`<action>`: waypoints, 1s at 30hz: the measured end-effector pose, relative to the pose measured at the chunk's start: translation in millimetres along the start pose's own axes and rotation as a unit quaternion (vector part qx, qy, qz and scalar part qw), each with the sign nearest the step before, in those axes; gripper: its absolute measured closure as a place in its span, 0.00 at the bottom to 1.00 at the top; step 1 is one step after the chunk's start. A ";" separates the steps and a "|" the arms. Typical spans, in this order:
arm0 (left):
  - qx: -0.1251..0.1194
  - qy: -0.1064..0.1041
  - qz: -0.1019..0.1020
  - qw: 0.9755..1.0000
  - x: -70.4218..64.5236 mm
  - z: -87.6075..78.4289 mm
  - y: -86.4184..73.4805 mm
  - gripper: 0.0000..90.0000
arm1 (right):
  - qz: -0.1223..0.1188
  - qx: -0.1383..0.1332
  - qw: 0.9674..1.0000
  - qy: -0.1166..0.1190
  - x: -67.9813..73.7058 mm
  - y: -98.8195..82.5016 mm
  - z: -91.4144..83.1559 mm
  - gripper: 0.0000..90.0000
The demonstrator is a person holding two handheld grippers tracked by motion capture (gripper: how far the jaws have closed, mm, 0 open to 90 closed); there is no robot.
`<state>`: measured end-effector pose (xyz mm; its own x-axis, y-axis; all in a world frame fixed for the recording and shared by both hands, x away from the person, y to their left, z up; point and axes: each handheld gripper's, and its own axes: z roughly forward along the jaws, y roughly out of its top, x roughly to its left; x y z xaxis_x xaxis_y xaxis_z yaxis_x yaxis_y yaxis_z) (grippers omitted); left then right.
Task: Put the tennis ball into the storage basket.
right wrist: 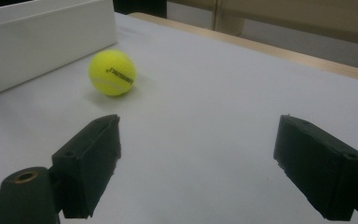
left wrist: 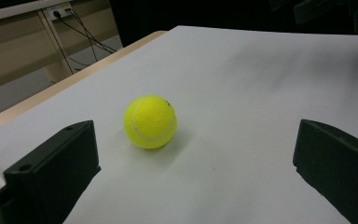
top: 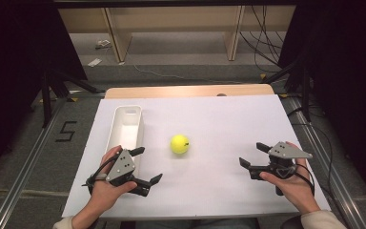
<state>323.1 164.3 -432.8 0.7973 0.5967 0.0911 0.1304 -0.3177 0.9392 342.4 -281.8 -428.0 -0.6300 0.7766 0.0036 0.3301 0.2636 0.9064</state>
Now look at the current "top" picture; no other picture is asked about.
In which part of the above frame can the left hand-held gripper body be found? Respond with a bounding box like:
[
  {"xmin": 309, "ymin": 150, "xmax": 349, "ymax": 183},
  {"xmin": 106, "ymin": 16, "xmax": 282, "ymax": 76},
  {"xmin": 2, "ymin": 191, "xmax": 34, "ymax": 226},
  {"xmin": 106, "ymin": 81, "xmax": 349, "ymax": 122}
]
[{"xmin": 105, "ymin": 148, "xmax": 151, "ymax": 198}]

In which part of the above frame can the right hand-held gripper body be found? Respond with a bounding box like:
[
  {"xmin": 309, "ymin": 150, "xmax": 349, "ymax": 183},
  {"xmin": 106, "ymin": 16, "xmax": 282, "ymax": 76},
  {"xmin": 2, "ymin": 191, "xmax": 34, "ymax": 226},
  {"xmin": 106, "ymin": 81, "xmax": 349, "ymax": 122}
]
[{"xmin": 248, "ymin": 141, "xmax": 314, "ymax": 197}]

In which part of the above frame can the white plastic bin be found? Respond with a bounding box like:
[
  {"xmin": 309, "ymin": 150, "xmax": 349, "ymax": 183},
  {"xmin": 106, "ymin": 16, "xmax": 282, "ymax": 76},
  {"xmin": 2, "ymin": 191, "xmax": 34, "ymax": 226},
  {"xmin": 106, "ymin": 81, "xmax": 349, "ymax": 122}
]
[{"xmin": 105, "ymin": 104, "xmax": 146, "ymax": 179}]

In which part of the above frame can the yellow-green apple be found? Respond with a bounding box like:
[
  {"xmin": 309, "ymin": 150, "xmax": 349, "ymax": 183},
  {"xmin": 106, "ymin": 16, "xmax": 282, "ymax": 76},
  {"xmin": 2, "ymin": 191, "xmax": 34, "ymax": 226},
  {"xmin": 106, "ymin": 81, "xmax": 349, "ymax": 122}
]
[{"xmin": 170, "ymin": 134, "xmax": 191, "ymax": 156}]

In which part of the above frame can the person's left hand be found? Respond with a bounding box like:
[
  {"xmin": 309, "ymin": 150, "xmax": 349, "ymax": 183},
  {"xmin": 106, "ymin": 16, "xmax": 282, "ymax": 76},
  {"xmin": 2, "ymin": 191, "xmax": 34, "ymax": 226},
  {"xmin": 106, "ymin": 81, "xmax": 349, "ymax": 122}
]
[{"xmin": 90, "ymin": 145, "xmax": 138, "ymax": 213}]

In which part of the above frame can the person's right hand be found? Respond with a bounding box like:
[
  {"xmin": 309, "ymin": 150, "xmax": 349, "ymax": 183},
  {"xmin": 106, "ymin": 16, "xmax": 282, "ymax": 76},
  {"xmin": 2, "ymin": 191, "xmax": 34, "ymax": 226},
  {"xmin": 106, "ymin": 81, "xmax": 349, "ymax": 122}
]
[{"xmin": 259, "ymin": 157, "xmax": 322, "ymax": 215}]

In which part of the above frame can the white board table cover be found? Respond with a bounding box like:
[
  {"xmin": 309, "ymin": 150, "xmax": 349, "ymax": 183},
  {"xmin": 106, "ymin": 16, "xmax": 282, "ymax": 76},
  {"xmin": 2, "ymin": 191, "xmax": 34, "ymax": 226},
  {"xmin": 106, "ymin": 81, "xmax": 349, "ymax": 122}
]
[{"xmin": 61, "ymin": 94, "xmax": 332, "ymax": 220}]

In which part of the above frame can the black metal stand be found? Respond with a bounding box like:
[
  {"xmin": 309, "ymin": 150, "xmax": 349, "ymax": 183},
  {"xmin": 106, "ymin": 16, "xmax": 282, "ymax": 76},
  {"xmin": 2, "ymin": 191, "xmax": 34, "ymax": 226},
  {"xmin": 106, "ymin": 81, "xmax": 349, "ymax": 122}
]
[{"xmin": 261, "ymin": 60, "xmax": 313, "ymax": 123}]

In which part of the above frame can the white paper strip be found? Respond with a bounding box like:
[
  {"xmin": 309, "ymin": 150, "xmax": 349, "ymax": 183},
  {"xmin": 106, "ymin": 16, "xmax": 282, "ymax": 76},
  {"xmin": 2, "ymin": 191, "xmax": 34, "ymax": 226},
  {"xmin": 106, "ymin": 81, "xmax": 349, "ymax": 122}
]
[{"xmin": 87, "ymin": 57, "xmax": 103, "ymax": 68}]

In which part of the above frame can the black tripod stand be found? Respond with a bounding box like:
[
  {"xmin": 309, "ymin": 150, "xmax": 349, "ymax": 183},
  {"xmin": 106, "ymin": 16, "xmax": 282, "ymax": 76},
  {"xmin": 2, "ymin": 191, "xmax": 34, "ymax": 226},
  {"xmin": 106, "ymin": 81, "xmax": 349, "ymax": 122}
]
[{"xmin": 39, "ymin": 68, "xmax": 106, "ymax": 128}]

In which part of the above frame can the dark curtain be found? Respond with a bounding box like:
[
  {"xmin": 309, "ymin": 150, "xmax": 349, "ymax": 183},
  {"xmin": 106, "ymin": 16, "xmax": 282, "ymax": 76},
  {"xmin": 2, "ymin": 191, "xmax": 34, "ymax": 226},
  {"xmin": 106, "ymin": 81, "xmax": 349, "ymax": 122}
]
[
  {"xmin": 277, "ymin": 0, "xmax": 366, "ymax": 211},
  {"xmin": 0, "ymin": 0, "xmax": 89, "ymax": 189}
]

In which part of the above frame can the grey and white floor item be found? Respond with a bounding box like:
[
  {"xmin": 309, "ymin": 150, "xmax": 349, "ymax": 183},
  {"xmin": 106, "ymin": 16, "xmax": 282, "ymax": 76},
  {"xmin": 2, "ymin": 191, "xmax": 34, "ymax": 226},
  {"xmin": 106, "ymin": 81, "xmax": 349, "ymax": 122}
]
[{"xmin": 94, "ymin": 39, "xmax": 112, "ymax": 51}]

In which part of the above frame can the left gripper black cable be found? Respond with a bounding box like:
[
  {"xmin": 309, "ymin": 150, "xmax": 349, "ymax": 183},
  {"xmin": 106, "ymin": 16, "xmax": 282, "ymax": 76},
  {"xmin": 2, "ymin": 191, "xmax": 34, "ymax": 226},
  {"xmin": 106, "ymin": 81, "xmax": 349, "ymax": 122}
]
[{"xmin": 81, "ymin": 155, "xmax": 119, "ymax": 196}]

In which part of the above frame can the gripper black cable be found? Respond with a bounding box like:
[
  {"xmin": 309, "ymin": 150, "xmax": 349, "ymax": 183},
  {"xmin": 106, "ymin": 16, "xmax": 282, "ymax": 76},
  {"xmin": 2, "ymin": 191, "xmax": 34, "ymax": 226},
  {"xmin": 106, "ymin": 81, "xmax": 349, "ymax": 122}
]
[
  {"xmin": 81, "ymin": 155, "xmax": 119, "ymax": 196},
  {"xmin": 294, "ymin": 163, "xmax": 316, "ymax": 197}
]

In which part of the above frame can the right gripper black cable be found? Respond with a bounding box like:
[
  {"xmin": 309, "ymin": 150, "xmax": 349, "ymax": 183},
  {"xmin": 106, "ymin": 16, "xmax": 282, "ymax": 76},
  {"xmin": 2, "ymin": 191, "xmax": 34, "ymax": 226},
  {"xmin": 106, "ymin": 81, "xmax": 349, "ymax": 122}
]
[{"xmin": 294, "ymin": 163, "xmax": 316, "ymax": 197}]

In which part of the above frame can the aluminium floor rail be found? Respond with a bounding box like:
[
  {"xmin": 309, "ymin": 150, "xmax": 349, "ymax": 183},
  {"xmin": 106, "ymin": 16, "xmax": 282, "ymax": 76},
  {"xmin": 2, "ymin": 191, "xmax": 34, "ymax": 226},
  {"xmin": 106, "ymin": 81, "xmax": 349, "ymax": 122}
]
[
  {"xmin": 0, "ymin": 98, "xmax": 68, "ymax": 229},
  {"xmin": 285, "ymin": 96, "xmax": 366, "ymax": 229}
]

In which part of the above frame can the black floor cable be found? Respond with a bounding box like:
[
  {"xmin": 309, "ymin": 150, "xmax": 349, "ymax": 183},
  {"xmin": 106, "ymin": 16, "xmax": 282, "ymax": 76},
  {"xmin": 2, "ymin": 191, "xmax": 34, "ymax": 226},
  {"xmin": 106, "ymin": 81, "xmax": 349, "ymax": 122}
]
[{"xmin": 287, "ymin": 104, "xmax": 347, "ymax": 220}]

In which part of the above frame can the white floor cable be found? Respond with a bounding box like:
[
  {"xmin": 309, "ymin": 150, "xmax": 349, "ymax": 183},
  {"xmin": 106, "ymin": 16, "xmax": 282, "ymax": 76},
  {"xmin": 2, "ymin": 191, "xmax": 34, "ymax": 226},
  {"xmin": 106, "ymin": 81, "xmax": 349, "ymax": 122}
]
[{"xmin": 125, "ymin": 53, "xmax": 242, "ymax": 85}]

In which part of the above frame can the bundle of black cables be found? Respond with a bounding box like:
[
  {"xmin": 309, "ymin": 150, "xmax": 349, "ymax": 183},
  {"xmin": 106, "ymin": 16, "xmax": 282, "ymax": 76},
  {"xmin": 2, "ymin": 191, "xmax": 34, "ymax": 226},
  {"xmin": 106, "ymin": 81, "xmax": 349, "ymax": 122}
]
[{"xmin": 239, "ymin": 5, "xmax": 287, "ymax": 74}]

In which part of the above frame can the wooden shelf frame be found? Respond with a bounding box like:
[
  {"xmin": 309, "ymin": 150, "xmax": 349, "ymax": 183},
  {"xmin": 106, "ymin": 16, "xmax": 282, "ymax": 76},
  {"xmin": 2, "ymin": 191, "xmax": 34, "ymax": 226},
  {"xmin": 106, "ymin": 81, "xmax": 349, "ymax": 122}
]
[{"xmin": 57, "ymin": 5, "xmax": 297, "ymax": 63}]

